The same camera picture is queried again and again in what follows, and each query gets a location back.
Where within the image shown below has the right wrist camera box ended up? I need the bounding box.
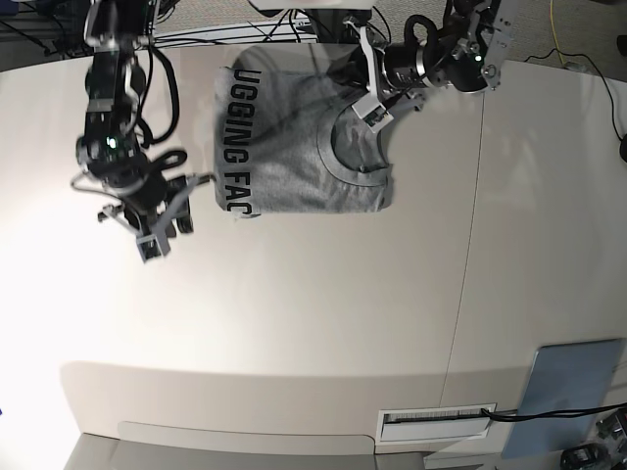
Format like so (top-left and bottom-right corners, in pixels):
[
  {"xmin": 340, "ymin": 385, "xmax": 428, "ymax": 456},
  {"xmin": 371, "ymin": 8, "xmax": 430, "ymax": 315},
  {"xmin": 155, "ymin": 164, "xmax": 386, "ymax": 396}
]
[{"xmin": 136, "ymin": 234, "xmax": 170, "ymax": 262}]

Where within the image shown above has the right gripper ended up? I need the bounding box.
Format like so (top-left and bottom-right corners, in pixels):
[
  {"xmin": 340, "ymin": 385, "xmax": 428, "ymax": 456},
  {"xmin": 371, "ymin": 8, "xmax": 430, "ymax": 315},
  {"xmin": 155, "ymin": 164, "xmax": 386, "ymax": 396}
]
[{"xmin": 97, "ymin": 172, "xmax": 215, "ymax": 238}]

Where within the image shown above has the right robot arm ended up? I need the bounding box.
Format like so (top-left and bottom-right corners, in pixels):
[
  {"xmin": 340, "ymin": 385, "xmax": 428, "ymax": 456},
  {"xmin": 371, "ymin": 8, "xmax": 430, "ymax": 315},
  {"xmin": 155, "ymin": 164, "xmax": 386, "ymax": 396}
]
[{"xmin": 71, "ymin": 1, "xmax": 211, "ymax": 238}]

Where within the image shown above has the white cable grommet tray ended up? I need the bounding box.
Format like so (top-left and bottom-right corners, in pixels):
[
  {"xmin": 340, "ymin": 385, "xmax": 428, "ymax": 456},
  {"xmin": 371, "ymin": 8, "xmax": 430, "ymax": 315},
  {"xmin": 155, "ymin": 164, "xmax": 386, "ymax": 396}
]
[{"xmin": 375, "ymin": 403, "xmax": 496, "ymax": 446}]

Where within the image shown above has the black cable at right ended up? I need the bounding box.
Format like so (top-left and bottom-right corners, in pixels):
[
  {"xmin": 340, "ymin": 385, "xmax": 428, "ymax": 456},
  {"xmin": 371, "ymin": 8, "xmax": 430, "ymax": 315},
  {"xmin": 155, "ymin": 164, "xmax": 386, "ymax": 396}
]
[{"xmin": 524, "ymin": 47, "xmax": 627, "ymax": 141}]

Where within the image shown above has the blue-grey flat panel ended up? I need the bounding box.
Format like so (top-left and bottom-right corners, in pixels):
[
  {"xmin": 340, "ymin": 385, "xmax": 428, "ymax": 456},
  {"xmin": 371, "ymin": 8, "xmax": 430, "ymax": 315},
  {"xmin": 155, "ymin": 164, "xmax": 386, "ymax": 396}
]
[{"xmin": 502, "ymin": 339, "xmax": 624, "ymax": 459}]

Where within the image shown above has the yellow cable on floor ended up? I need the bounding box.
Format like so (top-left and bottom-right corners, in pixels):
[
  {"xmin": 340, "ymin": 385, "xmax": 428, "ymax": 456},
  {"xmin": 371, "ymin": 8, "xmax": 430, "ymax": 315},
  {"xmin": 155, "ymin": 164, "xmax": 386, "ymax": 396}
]
[{"xmin": 548, "ymin": 0, "xmax": 577, "ymax": 69}]

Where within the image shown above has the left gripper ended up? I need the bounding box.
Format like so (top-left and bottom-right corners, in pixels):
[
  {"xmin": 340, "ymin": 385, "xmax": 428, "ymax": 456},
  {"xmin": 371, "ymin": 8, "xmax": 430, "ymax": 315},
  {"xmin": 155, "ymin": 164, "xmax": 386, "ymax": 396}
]
[{"xmin": 326, "ymin": 18, "xmax": 427, "ymax": 110}]

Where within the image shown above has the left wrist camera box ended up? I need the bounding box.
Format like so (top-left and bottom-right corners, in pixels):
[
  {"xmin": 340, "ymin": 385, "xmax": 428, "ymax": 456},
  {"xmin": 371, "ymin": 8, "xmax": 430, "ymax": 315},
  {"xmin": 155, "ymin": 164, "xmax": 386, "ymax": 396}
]
[{"xmin": 352, "ymin": 94, "xmax": 394, "ymax": 133}]

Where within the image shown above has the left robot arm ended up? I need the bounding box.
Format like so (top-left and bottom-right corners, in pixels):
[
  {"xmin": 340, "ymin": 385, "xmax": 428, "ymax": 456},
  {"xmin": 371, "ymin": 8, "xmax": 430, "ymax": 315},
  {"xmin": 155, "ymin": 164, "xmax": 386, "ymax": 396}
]
[{"xmin": 328, "ymin": 0, "xmax": 519, "ymax": 109}]

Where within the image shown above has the grey T-shirt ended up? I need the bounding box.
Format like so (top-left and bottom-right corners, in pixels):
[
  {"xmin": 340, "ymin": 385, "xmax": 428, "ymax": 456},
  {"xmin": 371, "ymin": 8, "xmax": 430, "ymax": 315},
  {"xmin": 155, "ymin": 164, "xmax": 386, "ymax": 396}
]
[{"xmin": 214, "ymin": 68, "xmax": 392, "ymax": 217}]

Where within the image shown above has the black device bottom right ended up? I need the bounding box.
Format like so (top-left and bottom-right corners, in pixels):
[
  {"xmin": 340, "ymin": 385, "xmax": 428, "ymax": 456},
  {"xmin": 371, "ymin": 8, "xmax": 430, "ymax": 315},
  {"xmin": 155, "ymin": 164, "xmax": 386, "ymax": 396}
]
[{"xmin": 559, "ymin": 444, "xmax": 608, "ymax": 470}]

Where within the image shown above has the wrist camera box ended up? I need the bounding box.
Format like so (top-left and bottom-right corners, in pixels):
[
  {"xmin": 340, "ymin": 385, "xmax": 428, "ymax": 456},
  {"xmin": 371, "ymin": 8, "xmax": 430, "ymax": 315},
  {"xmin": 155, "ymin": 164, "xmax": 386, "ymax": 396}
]
[
  {"xmin": 136, "ymin": 234, "xmax": 170, "ymax": 262},
  {"xmin": 352, "ymin": 94, "xmax": 394, "ymax": 133}
]

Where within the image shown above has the black cable from grommet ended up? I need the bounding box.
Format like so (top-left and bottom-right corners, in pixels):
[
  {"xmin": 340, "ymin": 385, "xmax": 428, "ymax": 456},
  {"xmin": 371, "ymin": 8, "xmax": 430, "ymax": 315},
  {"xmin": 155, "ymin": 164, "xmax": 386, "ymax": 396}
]
[{"xmin": 482, "ymin": 403, "xmax": 627, "ymax": 423}]

